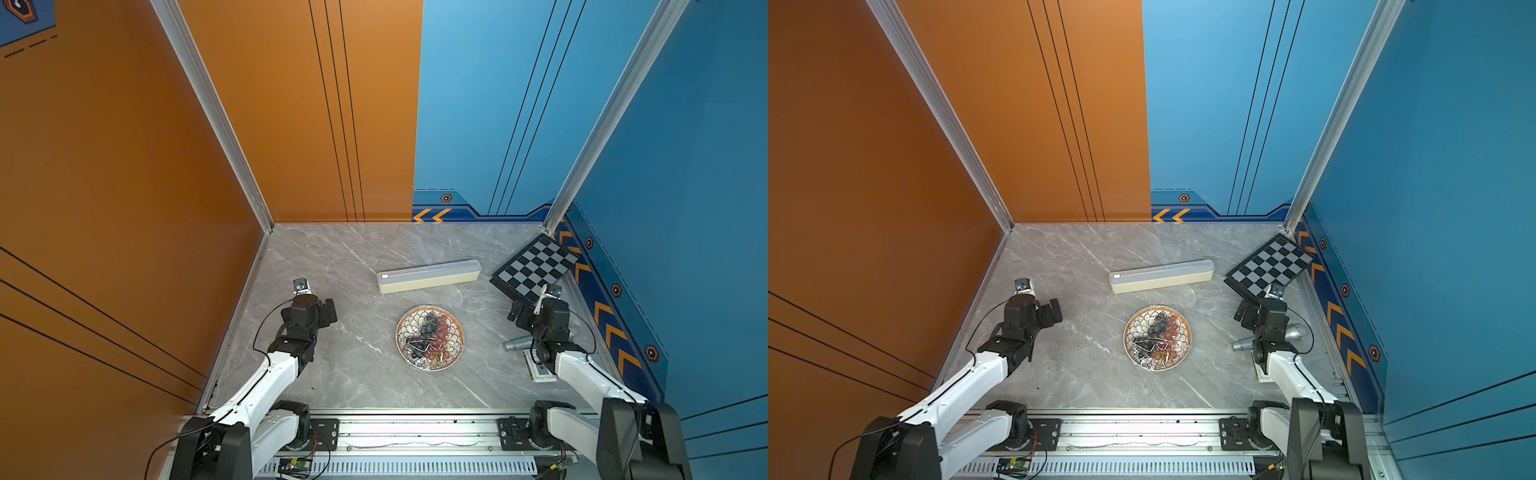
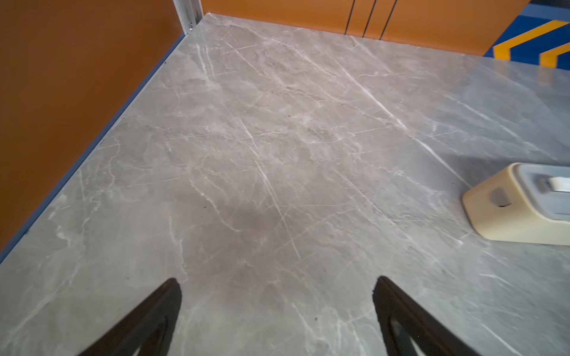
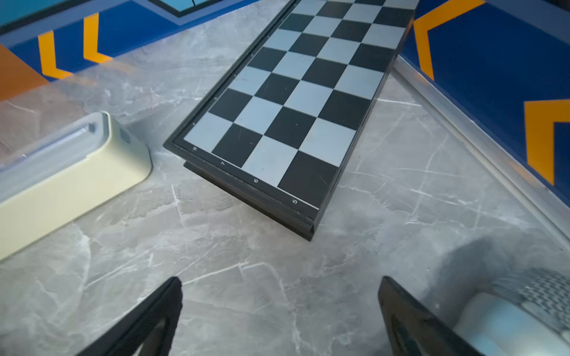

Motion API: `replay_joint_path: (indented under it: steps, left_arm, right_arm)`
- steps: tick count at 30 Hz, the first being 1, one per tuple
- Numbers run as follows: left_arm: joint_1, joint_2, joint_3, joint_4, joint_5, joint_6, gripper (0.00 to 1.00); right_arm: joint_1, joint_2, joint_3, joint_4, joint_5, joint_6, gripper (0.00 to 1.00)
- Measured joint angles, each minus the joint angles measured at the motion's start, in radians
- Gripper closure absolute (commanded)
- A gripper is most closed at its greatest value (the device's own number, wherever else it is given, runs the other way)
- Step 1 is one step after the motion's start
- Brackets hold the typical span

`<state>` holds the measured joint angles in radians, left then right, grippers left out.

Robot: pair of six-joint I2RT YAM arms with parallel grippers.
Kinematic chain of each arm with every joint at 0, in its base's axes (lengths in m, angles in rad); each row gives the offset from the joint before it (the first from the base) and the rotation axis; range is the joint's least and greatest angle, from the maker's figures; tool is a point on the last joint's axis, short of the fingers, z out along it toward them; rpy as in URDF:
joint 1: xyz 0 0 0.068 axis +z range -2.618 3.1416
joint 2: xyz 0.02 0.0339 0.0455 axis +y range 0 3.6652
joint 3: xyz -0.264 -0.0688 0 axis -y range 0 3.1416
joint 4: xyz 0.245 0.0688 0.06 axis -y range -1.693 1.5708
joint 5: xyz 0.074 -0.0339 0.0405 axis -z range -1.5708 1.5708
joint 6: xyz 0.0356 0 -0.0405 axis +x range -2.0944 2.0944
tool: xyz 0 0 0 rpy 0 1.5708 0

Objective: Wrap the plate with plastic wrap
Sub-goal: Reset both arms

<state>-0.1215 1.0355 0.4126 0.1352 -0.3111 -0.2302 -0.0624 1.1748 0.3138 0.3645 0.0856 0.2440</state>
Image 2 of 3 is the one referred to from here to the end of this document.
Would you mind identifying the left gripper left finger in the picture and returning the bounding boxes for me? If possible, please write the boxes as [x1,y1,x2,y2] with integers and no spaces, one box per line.
[81,278,182,355]

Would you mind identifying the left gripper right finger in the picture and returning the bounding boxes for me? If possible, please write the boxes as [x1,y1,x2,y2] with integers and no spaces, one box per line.
[372,276,478,355]

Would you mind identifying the white plastic wrap dispenser box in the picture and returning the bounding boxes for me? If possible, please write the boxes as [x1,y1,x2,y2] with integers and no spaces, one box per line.
[462,163,569,246]

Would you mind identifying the left aluminium corner post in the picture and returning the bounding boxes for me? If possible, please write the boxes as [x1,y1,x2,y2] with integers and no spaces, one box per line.
[173,0,203,35]

